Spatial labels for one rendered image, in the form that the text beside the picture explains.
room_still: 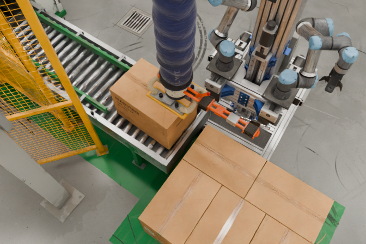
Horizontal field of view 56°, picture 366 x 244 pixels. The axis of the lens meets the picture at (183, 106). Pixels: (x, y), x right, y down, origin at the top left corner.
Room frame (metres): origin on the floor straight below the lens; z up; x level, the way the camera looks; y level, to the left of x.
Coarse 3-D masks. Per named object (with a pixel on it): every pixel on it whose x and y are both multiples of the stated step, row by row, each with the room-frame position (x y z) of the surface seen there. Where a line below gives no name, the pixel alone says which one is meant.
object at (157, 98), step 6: (162, 90) 1.34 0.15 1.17; (150, 96) 1.29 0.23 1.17; (156, 96) 1.29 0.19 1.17; (162, 96) 1.28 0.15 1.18; (162, 102) 1.24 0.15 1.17; (174, 102) 1.24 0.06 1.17; (180, 102) 1.24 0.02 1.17; (168, 108) 1.19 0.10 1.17; (174, 108) 1.19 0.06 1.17; (180, 114) 1.14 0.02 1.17; (186, 114) 1.14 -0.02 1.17
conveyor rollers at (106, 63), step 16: (16, 32) 2.48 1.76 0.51; (32, 32) 2.45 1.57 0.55; (64, 48) 2.23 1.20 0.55; (80, 48) 2.25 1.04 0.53; (48, 64) 2.04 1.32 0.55; (64, 64) 2.06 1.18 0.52; (80, 64) 2.04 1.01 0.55; (96, 64) 2.05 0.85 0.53; (80, 80) 1.86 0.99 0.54; (112, 80) 1.85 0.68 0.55; (96, 96) 1.67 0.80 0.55; (96, 112) 1.51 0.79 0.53; (128, 128) 1.34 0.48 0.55; (176, 144) 1.18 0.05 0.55
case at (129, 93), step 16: (144, 64) 1.74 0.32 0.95; (128, 80) 1.58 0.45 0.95; (144, 80) 1.58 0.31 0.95; (112, 96) 1.49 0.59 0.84; (128, 96) 1.42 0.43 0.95; (144, 96) 1.42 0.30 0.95; (128, 112) 1.39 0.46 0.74; (144, 112) 1.28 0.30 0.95; (160, 112) 1.28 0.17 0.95; (192, 112) 1.39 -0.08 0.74; (144, 128) 1.29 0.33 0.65; (160, 128) 1.17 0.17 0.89; (176, 128) 1.22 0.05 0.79
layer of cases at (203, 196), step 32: (192, 160) 1.04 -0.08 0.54; (224, 160) 1.04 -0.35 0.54; (256, 160) 1.04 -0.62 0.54; (160, 192) 0.77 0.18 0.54; (192, 192) 0.77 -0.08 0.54; (224, 192) 0.77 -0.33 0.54; (256, 192) 0.77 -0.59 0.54; (288, 192) 0.77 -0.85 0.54; (320, 192) 0.77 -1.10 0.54; (160, 224) 0.52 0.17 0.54; (192, 224) 0.52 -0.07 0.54; (224, 224) 0.52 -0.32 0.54; (256, 224) 0.52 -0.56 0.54; (288, 224) 0.52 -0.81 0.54; (320, 224) 0.52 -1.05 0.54
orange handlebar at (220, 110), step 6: (192, 90) 1.26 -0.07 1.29; (192, 96) 1.22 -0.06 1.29; (210, 108) 1.12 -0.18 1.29; (216, 108) 1.12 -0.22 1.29; (222, 108) 1.12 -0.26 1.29; (216, 114) 1.09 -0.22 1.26; (222, 114) 1.08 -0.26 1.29; (228, 114) 1.08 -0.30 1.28; (240, 120) 1.03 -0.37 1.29; (240, 126) 0.99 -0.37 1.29; (258, 132) 0.95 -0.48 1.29
